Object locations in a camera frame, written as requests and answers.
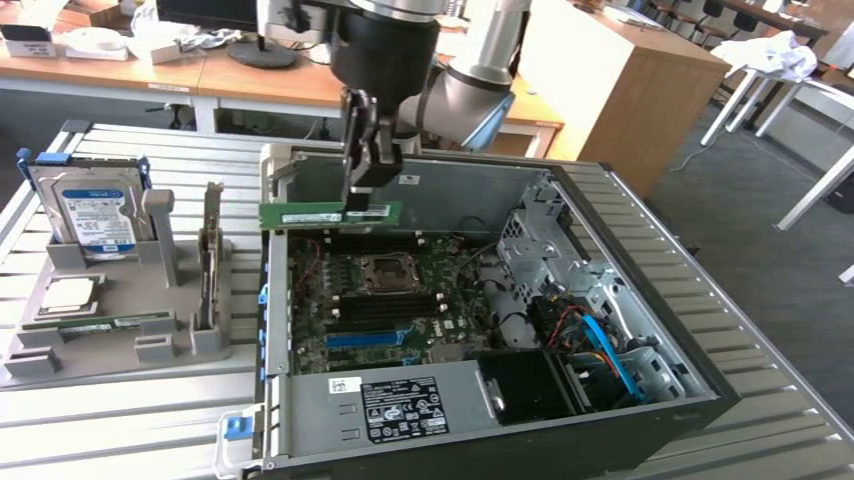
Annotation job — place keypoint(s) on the silver CPU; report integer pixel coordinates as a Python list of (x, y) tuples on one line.
[(67, 296)]

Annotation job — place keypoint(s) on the graphics card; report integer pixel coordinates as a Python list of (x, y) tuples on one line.
[(213, 260)]

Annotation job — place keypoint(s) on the blue expansion slot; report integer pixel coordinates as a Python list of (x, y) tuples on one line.
[(361, 340)]

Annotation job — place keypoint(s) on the grey power supply unit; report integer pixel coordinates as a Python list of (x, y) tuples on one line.
[(314, 420)]

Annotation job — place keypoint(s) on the green motherboard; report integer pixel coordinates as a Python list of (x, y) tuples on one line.
[(321, 345)]

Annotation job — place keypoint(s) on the grey parts rack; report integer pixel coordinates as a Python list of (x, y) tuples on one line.
[(121, 300)]

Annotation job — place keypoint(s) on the black open PC case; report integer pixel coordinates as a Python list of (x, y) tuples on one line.
[(668, 320)]

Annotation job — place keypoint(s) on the white crumpled packaging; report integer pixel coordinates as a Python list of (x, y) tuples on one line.
[(163, 35)]

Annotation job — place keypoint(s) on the white cardboard box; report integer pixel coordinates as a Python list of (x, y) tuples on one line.
[(27, 42)]

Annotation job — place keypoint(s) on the black RAM slot bank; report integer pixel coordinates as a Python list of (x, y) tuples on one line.
[(374, 241), (390, 307)]

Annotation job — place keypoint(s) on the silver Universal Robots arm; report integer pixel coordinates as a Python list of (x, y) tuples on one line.
[(490, 55)]

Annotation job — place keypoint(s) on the white frame table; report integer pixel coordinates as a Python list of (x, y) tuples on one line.
[(821, 130)]

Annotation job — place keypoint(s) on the wooden desk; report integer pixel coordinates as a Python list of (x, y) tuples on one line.
[(101, 75)]

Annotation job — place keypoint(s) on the white crumpled cloth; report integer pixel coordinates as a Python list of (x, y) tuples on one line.
[(775, 52)]

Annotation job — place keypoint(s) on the green RAM stick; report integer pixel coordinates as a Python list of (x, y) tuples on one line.
[(94, 322), (308, 216)]

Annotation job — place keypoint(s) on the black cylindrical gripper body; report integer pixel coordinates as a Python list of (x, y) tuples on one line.
[(384, 50)]

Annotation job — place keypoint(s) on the metal disk bay cage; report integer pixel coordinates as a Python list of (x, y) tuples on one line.
[(534, 240)]

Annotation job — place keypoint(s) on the black chair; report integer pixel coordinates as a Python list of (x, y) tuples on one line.
[(695, 17)]

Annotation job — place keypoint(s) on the blue case latch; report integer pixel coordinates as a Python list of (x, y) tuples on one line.
[(236, 429)]

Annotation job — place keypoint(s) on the wooden cabinet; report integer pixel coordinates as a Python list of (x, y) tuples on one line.
[(641, 100)]

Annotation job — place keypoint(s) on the CPU socket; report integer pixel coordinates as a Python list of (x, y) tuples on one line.
[(389, 274)]

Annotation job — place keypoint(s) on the dark wooden table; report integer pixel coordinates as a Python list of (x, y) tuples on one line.
[(788, 15)]

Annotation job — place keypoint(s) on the flat white box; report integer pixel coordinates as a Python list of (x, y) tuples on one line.
[(97, 45)]

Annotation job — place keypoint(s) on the black computer monitor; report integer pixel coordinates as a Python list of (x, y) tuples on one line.
[(208, 15)]

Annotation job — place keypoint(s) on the hard disk with blue label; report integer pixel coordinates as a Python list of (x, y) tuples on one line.
[(87, 210)]

